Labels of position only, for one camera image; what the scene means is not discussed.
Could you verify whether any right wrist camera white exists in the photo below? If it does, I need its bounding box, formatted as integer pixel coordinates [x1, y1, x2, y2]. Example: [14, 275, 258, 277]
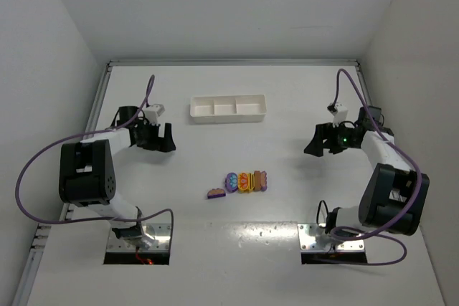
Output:
[327, 102, 348, 128]

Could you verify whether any back aluminium frame rail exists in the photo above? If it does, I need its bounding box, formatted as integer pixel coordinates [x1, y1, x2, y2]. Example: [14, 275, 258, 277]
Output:
[108, 59, 359, 67]

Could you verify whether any left aluminium frame rail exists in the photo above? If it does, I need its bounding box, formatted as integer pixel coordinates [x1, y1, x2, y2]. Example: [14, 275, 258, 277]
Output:
[10, 62, 111, 306]

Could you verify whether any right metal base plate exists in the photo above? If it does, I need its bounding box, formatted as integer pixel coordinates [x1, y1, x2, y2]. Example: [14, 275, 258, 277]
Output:
[298, 223, 365, 254]

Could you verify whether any purple cable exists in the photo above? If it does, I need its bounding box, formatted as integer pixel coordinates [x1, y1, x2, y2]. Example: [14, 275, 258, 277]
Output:
[317, 68, 422, 266]
[15, 75, 175, 249]

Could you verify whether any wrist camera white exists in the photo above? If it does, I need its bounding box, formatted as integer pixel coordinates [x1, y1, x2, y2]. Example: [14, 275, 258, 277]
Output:
[143, 104, 165, 125]
[327, 102, 348, 128]

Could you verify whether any purple half-round lego brick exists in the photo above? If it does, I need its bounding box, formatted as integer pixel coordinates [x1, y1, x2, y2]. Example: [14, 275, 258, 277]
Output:
[207, 188, 226, 199]

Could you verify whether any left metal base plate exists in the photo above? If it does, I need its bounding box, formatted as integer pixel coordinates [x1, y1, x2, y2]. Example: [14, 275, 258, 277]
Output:
[106, 223, 171, 254]

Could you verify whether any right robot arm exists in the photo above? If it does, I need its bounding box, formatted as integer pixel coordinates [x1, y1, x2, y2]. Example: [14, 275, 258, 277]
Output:
[304, 103, 430, 243]

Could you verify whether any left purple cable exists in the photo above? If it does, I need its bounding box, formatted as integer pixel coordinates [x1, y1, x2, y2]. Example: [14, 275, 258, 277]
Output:
[15, 75, 175, 249]

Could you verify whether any metal base plate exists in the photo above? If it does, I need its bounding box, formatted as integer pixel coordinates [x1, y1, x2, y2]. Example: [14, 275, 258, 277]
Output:
[106, 223, 171, 254]
[298, 223, 365, 254]

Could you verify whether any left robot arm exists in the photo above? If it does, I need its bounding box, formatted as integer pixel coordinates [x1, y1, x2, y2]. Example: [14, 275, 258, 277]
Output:
[59, 104, 176, 250]

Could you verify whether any purple oval flower lego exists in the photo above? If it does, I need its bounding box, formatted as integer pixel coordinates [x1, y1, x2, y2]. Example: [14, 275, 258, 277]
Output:
[225, 172, 239, 193]

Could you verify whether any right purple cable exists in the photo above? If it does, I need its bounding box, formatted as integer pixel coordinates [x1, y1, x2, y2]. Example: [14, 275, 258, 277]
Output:
[317, 68, 422, 266]

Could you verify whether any purple crown lego brick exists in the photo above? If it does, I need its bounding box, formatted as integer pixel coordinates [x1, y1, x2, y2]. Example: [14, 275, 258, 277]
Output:
[260, 171, 268, 191]

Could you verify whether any brown lego brick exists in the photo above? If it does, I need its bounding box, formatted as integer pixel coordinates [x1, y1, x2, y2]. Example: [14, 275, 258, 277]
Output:
[253, 171, 262, 191]

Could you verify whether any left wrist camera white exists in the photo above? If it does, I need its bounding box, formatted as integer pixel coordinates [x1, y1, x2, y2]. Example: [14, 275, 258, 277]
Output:
[143, 104, 165, 125]

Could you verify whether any white three-compartment tray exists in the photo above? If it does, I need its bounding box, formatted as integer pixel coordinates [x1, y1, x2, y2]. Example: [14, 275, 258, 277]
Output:
[190, 95, 267, 124]

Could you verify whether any yellow oval orange-pattern lego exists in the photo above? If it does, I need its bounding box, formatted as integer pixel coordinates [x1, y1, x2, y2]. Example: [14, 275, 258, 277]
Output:
[237, 172, 251, 193]

